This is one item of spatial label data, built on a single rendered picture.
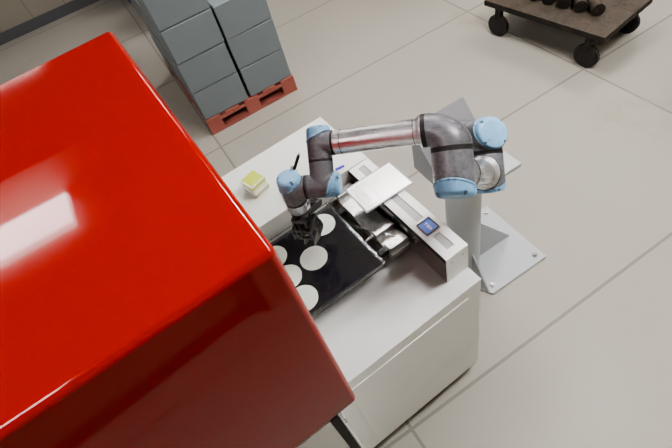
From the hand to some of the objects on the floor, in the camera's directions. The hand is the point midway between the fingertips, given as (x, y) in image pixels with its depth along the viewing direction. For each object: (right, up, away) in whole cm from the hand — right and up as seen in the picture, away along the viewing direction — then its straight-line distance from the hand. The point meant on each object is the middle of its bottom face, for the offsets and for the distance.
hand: (315, 237), depth 171 cm
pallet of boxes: (-87, +117, +248) cm, 288 cm away
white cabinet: (+22, -55, +73) cm, 94 cm away
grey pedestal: (+85, -17, +87) cm, 123 cm away
